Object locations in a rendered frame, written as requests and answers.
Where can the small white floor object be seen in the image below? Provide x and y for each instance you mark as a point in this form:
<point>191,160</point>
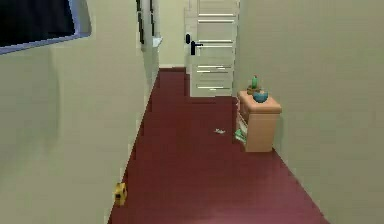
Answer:
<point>219,131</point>

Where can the green item in cabinet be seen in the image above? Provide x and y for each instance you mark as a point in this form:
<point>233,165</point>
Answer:
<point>240,135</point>

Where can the white panelled room door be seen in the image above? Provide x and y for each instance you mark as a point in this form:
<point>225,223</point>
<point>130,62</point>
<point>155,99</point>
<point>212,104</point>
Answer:
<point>215,50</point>

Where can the green potted plant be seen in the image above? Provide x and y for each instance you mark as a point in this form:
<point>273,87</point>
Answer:
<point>254,85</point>

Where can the blue bowl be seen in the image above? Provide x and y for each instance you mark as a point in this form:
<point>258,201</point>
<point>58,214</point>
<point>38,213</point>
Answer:
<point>260,96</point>

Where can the orange side cabinet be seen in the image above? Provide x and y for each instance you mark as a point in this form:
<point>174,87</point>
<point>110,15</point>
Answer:
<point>261,125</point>

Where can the narrow dark window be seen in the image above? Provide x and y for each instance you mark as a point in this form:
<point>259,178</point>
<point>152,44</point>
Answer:
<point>140,21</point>

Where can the yellow box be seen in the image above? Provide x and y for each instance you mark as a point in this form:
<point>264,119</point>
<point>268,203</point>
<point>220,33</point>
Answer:
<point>120,193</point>

